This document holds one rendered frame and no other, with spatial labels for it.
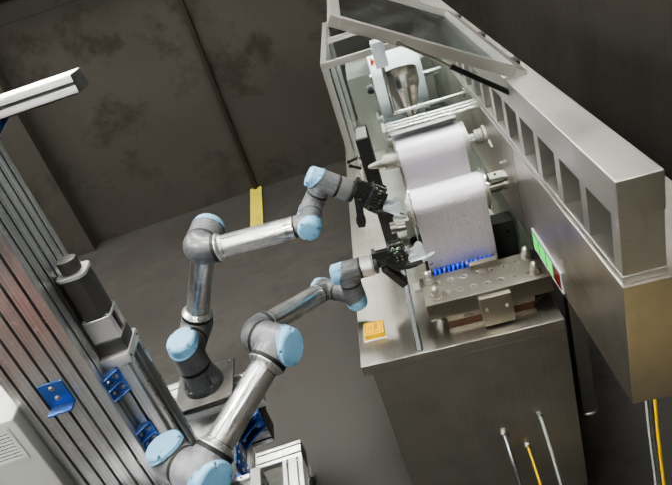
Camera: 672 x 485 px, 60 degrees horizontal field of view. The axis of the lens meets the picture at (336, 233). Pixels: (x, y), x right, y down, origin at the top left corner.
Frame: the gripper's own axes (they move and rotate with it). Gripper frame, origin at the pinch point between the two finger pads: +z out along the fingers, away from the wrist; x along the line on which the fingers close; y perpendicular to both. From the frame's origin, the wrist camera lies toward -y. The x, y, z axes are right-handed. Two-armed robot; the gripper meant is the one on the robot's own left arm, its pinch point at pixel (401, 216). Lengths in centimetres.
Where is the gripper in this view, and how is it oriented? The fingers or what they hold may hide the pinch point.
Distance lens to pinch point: 202.5
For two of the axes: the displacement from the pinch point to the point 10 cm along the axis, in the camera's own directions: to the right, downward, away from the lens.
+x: -0.2, -4.8, 8.8
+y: 3.9, -8.1, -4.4
